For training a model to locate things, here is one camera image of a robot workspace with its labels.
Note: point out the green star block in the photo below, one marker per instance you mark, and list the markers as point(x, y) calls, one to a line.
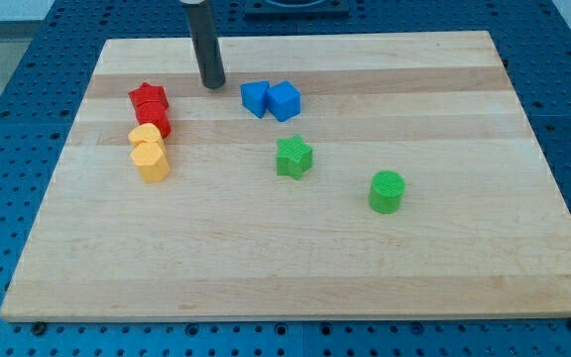
point(294, 157)

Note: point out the wooden board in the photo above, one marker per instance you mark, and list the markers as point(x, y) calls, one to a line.
point(482, 230)

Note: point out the blue cube block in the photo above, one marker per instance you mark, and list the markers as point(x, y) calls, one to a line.
point(284, 101)

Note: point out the blue triangle block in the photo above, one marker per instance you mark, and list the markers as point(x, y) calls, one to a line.
point(254, 97)

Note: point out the green cylinder block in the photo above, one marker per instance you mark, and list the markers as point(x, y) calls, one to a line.
point(386, 192)

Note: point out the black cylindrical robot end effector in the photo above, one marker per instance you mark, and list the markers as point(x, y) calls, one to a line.
point(201, 23)

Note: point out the yellow hexagon block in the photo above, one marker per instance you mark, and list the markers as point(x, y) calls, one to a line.
point(151, 162)

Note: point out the yellow heart block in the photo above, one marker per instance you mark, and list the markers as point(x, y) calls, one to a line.
point(146, 133)

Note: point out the red cylinder block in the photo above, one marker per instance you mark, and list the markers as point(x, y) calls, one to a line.
point(156, 114)

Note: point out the red star block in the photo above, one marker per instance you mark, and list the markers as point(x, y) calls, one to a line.
point(147, 93)

